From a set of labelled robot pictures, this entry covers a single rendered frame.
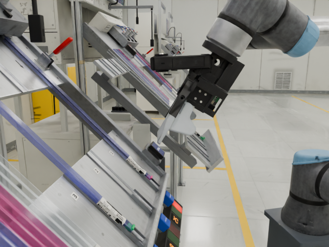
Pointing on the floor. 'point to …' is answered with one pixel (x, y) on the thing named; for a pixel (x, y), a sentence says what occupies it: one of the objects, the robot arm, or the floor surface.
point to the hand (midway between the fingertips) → (159, 131)
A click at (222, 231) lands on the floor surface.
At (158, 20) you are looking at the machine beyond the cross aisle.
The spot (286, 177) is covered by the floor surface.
